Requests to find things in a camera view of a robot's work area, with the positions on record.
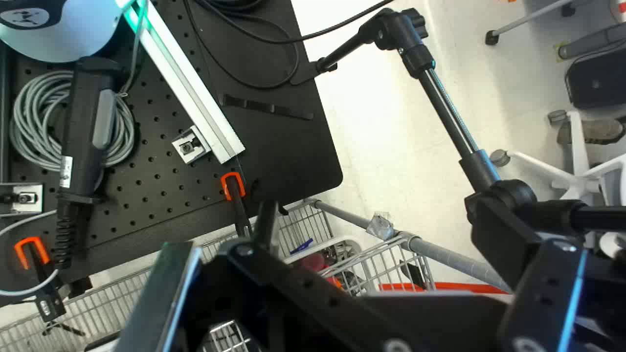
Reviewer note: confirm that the aluminium extrusion rail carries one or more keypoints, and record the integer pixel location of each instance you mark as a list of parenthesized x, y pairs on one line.
[(197, 98)]

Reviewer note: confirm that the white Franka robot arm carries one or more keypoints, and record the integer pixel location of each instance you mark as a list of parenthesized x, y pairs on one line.
[(71, 35)]

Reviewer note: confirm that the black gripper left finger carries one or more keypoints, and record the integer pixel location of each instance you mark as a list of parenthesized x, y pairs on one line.
[(163, 293)]

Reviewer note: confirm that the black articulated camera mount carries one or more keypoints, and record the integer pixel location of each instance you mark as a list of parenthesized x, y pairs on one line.
[(453, 117)]

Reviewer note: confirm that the white office chair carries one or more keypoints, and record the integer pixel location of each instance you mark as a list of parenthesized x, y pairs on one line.
[(541, 170)]

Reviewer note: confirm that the small silver corner bracket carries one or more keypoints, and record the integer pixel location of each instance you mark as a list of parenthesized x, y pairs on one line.
[(191, 145), (21, 197)]

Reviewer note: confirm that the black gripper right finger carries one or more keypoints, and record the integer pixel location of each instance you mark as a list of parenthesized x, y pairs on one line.
[(549, 293)]

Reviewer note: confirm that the black office chair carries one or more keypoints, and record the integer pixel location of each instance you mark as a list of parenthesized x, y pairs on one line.
[(598, 78)]

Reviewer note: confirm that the black perforated table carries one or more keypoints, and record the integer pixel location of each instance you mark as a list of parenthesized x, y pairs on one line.
[(275, 149)]

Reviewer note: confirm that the red orange toy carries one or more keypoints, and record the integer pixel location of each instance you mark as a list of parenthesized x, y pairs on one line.
[(316, 266)]

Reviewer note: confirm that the grey office chair base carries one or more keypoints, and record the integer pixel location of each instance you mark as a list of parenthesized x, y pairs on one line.
[(521, 19)]

